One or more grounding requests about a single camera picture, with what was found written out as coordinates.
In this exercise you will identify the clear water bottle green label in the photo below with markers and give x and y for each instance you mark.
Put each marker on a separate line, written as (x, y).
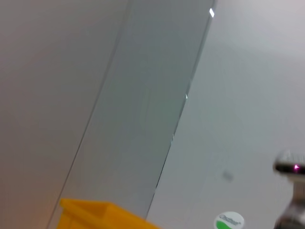
(228, 220)

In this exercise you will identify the yellow plastic bin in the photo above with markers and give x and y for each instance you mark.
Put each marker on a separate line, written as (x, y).
(90, 214)

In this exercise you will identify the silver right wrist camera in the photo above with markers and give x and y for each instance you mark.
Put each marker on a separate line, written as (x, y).
(288, 167)

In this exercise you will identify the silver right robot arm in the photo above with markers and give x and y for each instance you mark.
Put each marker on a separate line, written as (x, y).
(293, 210)

